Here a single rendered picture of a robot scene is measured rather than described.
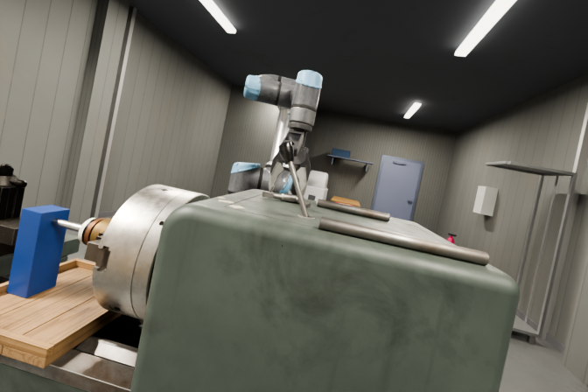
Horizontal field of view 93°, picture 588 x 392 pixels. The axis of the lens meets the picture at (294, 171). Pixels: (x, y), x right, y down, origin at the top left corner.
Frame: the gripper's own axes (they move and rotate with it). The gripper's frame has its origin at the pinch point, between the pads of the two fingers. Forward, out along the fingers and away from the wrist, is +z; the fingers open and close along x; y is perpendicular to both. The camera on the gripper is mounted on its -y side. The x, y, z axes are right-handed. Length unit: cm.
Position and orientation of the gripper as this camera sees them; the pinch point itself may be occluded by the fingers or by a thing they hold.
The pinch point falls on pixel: (285, 192)
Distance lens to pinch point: 80.0
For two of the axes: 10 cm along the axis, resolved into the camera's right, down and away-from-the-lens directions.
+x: -9.7, -2.0, 1.2
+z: -2.0, 9.8, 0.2
